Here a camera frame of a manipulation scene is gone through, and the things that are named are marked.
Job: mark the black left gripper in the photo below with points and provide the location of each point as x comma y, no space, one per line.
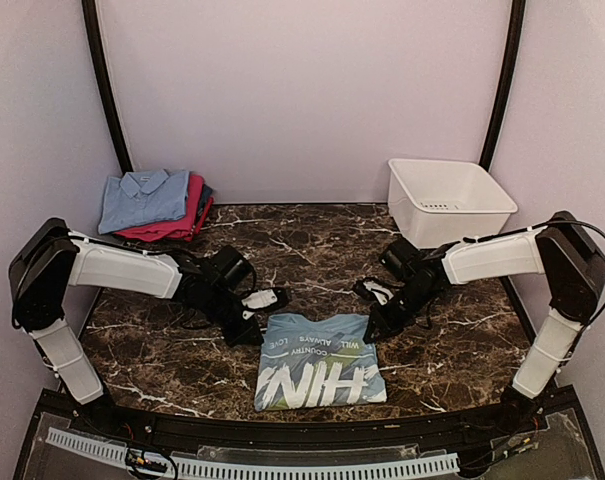
243,335

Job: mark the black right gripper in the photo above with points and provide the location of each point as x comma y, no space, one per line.
387,325

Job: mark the blue cloth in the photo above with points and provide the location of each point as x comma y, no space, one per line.
312,364

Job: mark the light blue button shirt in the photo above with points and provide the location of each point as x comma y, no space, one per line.
141,198

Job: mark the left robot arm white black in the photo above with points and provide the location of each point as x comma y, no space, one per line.
56,259

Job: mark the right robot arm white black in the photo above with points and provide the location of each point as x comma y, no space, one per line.
566,255

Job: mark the folded pink red garment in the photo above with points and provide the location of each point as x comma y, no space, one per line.
183,228

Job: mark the folded red garment underneath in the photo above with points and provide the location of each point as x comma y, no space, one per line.
202,212

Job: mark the folded dark blue garment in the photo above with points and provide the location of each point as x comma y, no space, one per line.
206,194

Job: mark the white plastic bin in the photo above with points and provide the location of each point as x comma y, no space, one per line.
434,202

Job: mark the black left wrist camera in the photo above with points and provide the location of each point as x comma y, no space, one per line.
231,266

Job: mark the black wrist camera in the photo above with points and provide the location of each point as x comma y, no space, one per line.
399,258
231,266

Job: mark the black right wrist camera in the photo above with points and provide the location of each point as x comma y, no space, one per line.
399,258

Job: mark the white slotted cable duct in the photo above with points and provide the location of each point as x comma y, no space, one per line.
234,463

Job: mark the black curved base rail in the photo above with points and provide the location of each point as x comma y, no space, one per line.
455,430

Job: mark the left black frame post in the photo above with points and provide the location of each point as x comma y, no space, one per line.
105,90

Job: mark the black frame post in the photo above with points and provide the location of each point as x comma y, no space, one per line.
503,89
105,90

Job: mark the right black frame post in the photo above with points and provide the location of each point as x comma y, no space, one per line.
503,89

